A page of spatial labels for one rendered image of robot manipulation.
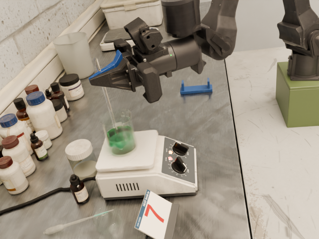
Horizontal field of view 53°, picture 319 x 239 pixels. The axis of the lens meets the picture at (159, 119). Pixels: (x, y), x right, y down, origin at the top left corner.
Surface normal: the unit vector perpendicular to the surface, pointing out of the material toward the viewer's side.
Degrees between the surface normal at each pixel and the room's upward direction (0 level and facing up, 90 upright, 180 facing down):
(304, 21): 61
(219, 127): 0
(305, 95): 90
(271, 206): 0
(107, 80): 90
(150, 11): 93
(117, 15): 93
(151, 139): 0
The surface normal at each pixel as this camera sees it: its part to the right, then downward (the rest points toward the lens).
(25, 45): 0.98, -0.07
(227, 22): 0.44, -0.07
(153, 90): 0.36, 0.46
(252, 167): -0.15, -0.83
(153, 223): 0.50, -0.65
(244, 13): -0.11, 0.55
